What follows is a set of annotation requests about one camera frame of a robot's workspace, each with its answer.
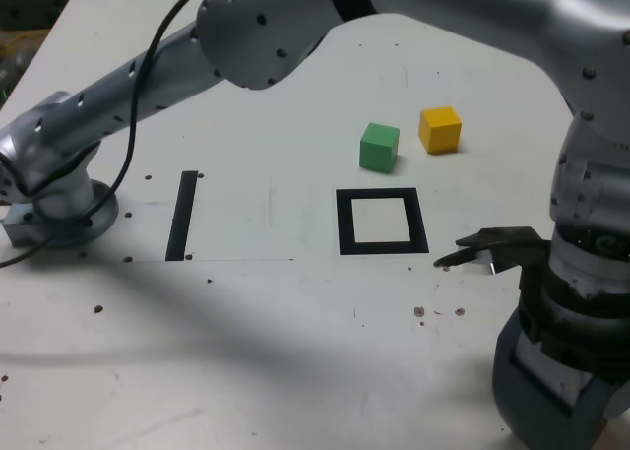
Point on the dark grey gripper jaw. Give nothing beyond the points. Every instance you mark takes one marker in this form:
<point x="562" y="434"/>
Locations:
<point x="541" y="410"/>

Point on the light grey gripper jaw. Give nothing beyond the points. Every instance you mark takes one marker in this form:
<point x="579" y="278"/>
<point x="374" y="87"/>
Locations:
<point x="619" y="396"/>

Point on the yellow cube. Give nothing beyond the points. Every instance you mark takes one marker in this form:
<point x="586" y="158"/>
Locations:
<point x="439" y="130"/>

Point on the green cube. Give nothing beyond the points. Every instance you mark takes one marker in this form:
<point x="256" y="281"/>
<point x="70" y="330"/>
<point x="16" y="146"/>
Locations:
<point x="378" y="147"/>

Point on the black tape square outline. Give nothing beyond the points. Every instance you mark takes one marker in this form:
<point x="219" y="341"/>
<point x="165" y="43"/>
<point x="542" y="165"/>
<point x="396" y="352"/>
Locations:
<point x="344" y="223"/>

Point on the black tape strip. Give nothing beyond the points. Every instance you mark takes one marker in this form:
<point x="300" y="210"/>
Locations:
<point x="181" y="213"/>

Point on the black gripper camera mount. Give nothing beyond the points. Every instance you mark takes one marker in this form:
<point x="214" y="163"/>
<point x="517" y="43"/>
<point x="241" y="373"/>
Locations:
<point x="512" y="245"/>

